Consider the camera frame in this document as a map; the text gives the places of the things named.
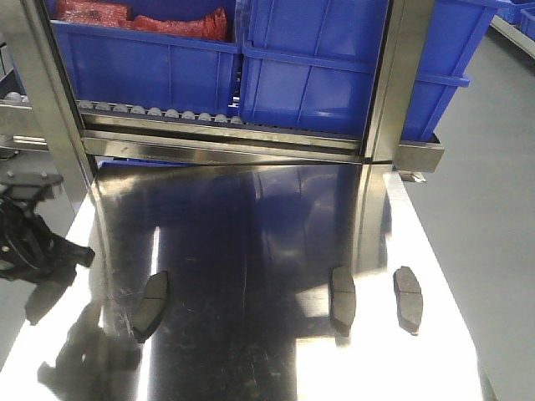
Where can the left blue plastic bin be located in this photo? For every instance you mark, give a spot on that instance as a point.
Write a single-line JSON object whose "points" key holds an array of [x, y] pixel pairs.
{"points": [[123, 66]]}

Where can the right blue plastic bin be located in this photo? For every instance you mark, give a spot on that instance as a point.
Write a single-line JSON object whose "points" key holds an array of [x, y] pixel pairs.
{"points": [[312, 64]]}

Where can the blue plastic bin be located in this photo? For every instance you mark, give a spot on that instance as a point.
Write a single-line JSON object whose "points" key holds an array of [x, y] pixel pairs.
{"points": [[312, 64], [123, 66]]}

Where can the second-left grey brake pad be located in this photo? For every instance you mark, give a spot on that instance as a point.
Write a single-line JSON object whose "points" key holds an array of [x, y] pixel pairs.
{"points": [[151, 309]]}

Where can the roller conveyor track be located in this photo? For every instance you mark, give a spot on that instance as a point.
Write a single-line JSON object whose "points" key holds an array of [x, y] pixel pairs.
{"points": [[154, 111]]}

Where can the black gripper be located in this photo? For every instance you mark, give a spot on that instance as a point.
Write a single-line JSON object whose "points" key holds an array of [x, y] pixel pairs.
{"points": [[27, 244]]}

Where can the stainless steel rack frame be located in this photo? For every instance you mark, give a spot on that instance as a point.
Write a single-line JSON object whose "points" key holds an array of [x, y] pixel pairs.
{"points": [[52, 120]]}

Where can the red bubble wrap bags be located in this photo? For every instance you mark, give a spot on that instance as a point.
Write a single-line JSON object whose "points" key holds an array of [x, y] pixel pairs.
{"points": [[213, 26]]}

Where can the second-right grey brake pad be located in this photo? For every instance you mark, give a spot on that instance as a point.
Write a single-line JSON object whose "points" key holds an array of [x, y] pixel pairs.
{"points": [[342, 300]]}

